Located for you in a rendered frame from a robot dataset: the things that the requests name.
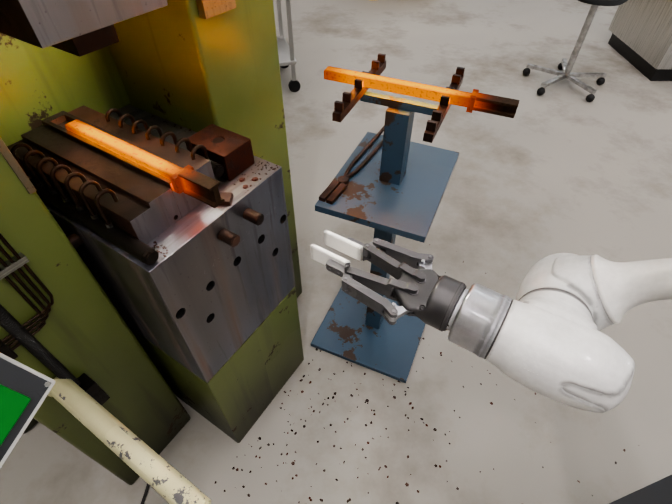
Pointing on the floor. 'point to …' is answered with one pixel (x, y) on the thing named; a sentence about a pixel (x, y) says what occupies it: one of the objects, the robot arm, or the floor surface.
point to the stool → (576, 56)
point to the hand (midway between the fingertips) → (336, 252)
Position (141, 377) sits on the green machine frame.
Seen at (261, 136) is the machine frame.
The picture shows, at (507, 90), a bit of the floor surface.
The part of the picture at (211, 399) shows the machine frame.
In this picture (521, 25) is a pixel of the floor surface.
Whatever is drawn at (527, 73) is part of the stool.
